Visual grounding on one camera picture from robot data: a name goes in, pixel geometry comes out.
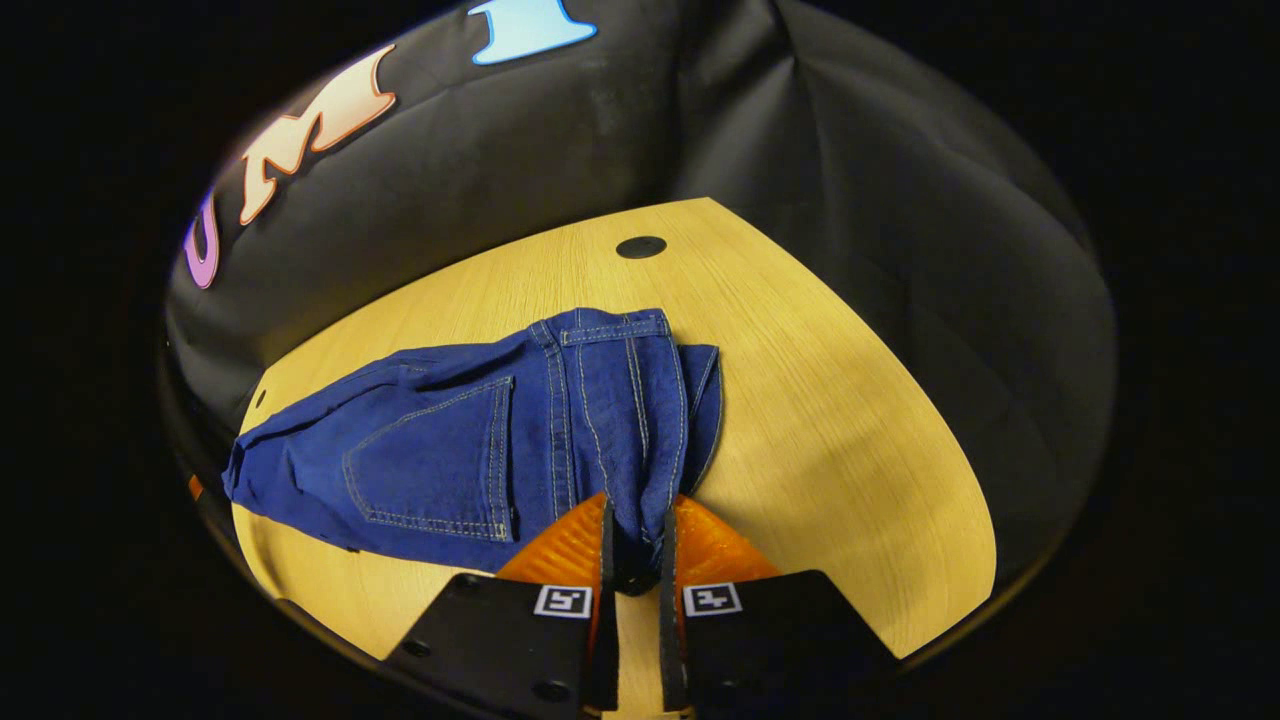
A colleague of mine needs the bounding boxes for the blue denim jeans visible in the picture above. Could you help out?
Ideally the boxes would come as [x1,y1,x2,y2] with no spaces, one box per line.
[221,307,724,597]

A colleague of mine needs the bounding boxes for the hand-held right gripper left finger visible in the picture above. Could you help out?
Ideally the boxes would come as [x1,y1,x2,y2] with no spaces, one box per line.
[383,490,621,717]

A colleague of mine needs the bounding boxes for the black backdrop cloth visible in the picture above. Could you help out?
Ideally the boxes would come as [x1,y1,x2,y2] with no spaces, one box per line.
[160,0,1119,621]

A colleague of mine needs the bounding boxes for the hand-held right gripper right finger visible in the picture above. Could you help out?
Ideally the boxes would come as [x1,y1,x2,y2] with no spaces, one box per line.
[657,493,903,717]

